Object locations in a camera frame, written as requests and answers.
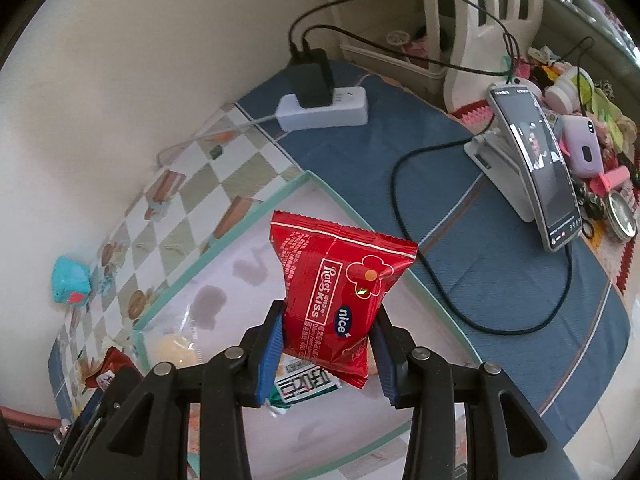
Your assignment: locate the white phone stand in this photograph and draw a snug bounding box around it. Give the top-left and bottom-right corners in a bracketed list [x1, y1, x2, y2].
[462, 127, 538, 223]

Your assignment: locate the pale yellow bun packet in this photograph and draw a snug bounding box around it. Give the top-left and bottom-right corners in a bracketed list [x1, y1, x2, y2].
[145, 310, 201, 366]

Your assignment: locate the smartphone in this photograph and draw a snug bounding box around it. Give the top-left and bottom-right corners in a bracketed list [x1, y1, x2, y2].
[487, 85, 583, 253]

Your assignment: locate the white power strip cable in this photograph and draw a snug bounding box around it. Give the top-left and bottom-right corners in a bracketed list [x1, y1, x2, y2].
[157, 112, 281, 166]

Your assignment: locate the white power strip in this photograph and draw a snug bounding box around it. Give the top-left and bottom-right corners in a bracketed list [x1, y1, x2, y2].
[276, 86, 370, 132]

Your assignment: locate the white round case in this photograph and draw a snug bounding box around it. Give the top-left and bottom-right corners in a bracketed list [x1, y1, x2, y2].
[545, 72, 581, 113]

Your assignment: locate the white green corn snack packet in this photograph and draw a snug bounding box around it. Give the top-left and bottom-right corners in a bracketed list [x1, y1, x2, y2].
[264, 352, 346, 418]

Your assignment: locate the round metal lid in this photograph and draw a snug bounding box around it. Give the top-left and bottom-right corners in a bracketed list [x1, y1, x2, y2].
[605, 191, 637, 242]

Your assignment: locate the teal plastic toy box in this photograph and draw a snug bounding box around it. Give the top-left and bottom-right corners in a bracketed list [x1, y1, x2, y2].
[51, 256, 93, 306]

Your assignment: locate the pink toothed plastic piece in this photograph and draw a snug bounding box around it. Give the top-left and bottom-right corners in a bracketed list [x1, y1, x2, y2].
[462, 100, 497, 129]

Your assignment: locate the reddish brown furniture edge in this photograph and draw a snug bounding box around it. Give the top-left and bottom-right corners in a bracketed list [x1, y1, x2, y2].
[0, 405, 66, 433]

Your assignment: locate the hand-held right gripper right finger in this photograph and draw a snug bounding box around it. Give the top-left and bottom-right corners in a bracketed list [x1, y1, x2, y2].
[369, 307, 581, 480]

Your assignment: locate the black charger plug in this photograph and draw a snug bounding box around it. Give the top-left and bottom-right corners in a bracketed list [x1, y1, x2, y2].
[286, 49, 335, 109]

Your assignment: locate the black phone cable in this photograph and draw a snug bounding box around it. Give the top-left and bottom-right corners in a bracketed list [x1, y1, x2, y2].
[391, 137, 573, 335]

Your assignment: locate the white cutout plastic shelf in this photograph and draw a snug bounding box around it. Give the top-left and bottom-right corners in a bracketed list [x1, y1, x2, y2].
[442, 0, 546, 111]

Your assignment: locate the small red white-label packet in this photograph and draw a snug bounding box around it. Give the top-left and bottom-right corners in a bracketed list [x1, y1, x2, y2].
[82, 347, 136, 391]

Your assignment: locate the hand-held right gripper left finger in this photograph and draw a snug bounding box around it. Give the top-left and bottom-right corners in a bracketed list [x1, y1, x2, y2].
[75, 300, 286, 480]

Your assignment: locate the pile of small trinkets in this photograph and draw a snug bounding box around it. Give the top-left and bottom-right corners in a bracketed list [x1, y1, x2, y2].
[520, 45, 640, 241]

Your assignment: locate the large red snack packet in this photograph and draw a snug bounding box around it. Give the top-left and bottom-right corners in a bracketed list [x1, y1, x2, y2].
[269, 210, 419, 390]

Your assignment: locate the shallow teal-rimmed cardboard box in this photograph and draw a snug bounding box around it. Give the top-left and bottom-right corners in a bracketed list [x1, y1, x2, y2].
[132, 170, 483, 480]

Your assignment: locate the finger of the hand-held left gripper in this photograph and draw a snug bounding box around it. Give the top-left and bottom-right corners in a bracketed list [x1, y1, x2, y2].
[47, 366, 142, 480]

